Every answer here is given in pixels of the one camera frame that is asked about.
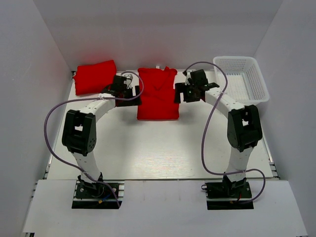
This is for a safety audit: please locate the red t shirt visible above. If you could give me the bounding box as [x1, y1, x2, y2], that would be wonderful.
[73, 60, 117, 96]
[137, 67, 179, 120]

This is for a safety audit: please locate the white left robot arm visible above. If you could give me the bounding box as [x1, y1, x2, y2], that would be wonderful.
[62, 75, 145, 183]

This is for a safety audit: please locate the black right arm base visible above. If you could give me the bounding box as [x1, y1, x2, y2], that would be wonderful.
[201, 175, 254, 210]

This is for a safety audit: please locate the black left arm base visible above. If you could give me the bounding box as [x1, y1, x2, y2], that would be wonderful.
[72, 175, 124, 210]

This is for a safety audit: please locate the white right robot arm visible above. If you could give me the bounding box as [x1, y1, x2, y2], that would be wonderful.
[174, 70, 263, 186]

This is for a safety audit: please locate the red folded t shirt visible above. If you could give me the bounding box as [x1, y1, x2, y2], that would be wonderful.
[73, 60, 117, 96]

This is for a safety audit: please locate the white plastic mesh basket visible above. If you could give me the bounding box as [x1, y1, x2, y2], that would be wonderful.
[213, 56, 270, 105]

